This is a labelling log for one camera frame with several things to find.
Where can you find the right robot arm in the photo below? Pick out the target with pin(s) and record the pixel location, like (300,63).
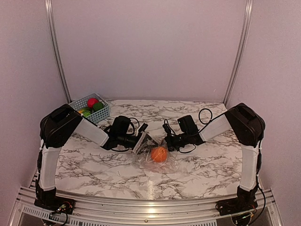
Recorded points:
(249,129)

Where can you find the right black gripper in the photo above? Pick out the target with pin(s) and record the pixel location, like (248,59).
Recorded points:
(170,146)

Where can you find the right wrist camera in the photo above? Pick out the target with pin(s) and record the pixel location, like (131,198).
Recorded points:
(167,128)

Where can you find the right aluminium corner post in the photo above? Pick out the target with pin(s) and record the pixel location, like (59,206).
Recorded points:
(240,50)

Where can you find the aluminium front frame rail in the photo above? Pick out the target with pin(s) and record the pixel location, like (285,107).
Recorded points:
(102,211)

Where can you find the fake orange fruit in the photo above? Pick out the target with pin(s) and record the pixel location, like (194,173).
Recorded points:
(159,154)

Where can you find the clear zip top bag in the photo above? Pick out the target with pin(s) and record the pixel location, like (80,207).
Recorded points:
(143,160)

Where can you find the blue plastic basket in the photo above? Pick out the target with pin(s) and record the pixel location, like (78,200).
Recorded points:
(92,107)

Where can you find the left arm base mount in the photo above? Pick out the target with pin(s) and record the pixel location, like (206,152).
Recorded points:
(56,204)

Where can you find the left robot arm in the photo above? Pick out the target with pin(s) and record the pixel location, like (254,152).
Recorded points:
(56,131)

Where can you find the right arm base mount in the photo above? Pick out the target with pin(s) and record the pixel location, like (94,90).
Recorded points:
(235,205)

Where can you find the aluminium corner post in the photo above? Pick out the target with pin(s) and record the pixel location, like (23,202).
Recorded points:
(240,50)
(58,61)

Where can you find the fake green lettuce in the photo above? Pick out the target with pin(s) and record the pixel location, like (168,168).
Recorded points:
(86,112)

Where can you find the left aluminium corner post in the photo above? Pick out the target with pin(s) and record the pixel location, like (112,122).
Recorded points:
(58,61)

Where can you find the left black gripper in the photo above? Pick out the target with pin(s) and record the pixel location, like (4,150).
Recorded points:
(145,141)

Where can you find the fake red food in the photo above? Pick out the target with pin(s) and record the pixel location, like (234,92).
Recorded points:
(91,102)

